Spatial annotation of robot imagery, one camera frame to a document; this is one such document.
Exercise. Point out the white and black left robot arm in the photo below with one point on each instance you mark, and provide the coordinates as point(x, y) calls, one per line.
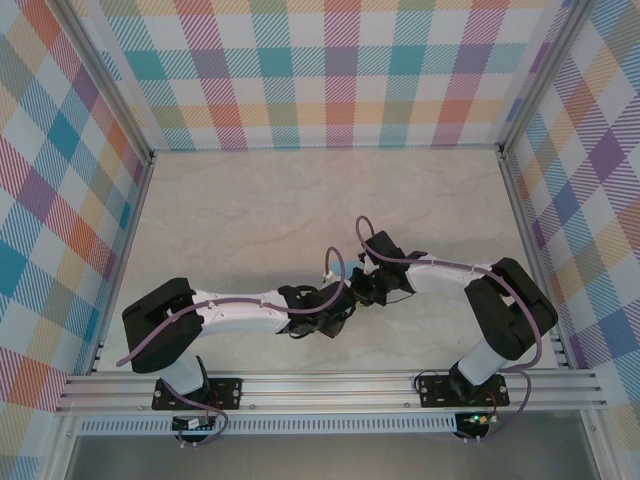
point(240, 317)

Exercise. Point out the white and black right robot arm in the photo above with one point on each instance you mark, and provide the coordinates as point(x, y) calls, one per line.
point(445, 277)

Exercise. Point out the grey metal sheet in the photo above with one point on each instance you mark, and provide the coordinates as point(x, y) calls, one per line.
point(325, 457)

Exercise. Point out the aluminium mounting rail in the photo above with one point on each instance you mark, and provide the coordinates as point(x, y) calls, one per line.
point(325, 392)

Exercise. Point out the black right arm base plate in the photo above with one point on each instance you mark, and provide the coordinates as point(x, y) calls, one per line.
point(435, 392)

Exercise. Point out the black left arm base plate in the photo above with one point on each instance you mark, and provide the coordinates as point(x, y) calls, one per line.
point(227, 392)

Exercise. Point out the aluminium side rail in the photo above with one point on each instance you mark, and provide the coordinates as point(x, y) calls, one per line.
point(531, 250)
point(125, 250)

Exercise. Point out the aluminium frame post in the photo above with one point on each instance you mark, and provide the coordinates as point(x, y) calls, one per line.
point(114, 85)
point(597, 450)
point(62, 450)
point(539, 75)

